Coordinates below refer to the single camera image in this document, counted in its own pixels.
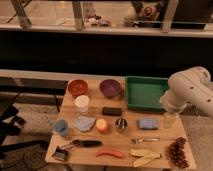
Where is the yellow banana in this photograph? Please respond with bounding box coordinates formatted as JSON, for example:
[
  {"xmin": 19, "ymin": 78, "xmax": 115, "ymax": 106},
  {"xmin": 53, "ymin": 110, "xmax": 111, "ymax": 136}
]
[{"xmin": 130, "ymin": 149, "xmax": 161, "ymax": 167}]

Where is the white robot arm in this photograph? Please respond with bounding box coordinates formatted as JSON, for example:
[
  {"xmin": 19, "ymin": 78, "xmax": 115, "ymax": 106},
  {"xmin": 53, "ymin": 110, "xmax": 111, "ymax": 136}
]
[{"xmin": 159, "ymin": 66, "xmax": 213, "ymax": 129}]

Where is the purple bowl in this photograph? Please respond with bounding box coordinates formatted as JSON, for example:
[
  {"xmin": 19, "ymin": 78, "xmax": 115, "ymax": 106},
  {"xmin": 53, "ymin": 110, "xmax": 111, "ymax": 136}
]
[{"xmin": 99, "ymin": 79, "xmax": 121, "ymax": 98}]

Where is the red bowl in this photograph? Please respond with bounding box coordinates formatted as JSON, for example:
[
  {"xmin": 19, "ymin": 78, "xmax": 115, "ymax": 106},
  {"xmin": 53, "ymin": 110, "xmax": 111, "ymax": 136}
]
[{"xmin": 68, "ymin": 79, "xmax": 88, "ymax": 97}]

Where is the blue sponge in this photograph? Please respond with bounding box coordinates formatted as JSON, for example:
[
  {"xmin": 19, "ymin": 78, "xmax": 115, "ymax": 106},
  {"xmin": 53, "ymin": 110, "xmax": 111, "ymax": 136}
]
[{"xmin": 138, "ymin": 118, "xmax": 158, "ymax": 130}]

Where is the bunch of red grapes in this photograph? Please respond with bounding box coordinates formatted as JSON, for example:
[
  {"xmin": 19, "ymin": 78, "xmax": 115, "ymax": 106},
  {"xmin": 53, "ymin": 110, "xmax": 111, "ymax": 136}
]
[{"xmin": 168, "ymin": 137, "xmax": 189, "ymax": 169}]

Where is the silver fork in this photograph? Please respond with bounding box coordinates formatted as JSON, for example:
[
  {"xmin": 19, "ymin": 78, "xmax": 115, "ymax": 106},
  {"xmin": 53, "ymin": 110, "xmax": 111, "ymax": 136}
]
[{"xmin": 131, "ymin": 138, "xmax": 160, "ymax": 144}]

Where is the green plastic tray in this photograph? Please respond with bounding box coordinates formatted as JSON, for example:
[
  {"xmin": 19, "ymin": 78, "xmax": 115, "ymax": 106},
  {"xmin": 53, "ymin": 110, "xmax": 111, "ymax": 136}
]
[{"xmin": 125, "ymin": 76, "xmax": 168, "ymax": 111}]

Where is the small metal cup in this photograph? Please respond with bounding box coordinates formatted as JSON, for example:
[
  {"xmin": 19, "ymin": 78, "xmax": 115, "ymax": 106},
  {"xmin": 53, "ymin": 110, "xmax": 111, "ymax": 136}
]
[{"xmin": 115, "ymin": 118, "xmax": 128, "ymax": 132}]

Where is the black rectangular block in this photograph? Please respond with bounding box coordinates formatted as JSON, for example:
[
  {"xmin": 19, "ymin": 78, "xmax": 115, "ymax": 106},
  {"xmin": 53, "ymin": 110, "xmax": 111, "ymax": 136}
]
[{"xmin": 102, "ymin": 107, "xmax": 122, "ymax": 116}]

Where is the red chili pepper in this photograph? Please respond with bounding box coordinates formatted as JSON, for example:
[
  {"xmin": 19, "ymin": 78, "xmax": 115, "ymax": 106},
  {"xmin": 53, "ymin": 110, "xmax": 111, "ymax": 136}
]
[{"xmin": 95, "ymin": 149, "xmax": 125, "ymax": 159}]

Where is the red yellow apple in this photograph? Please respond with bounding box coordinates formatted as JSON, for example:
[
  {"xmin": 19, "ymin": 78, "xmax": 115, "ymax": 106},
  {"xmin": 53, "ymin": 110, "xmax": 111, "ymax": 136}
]
[{"xmin": 96, "ymin": 119, "xmax": 109, "ymax": 133}]

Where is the grey-blue crumpled cloth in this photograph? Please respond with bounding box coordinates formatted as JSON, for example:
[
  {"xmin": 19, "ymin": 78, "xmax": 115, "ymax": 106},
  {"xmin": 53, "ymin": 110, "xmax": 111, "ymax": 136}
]
[{"xmin": 73, "ymin": 116, "xmax": 96, "ymax": 132}]

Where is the white cup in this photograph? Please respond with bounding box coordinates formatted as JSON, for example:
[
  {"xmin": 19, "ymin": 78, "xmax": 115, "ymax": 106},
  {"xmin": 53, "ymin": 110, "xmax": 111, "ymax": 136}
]
[{"xmin": 74, "ymin": 95, "xmax": 90, "ymax": 114}]

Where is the blue cup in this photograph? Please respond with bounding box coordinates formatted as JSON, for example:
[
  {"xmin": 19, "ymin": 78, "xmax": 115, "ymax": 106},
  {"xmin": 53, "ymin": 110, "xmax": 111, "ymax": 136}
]
[{"xmin": 53, "ymin": 120, "xmax": 69, "ymax": 136}]

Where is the small metal clip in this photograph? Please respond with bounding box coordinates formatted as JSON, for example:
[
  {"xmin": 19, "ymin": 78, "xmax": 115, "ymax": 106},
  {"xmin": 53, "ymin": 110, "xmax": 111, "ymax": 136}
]
[{"xmin": 52, "ymin": 147, "xmax": 68, "ymax": 162}]

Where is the black chair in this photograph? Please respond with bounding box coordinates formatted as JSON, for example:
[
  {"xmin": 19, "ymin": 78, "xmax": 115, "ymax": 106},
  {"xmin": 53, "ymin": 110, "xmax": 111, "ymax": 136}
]
[{"xmin": 0, "ymin": 95, "xmax": 49, "ymax": 159}]

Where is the black handled peeler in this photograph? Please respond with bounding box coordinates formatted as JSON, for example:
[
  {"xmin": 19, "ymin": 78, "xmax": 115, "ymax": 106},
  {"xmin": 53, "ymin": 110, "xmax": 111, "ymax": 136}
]
[{"xmin": 61, "ymin": 139, "xmax": 102, "ymax": 149}]

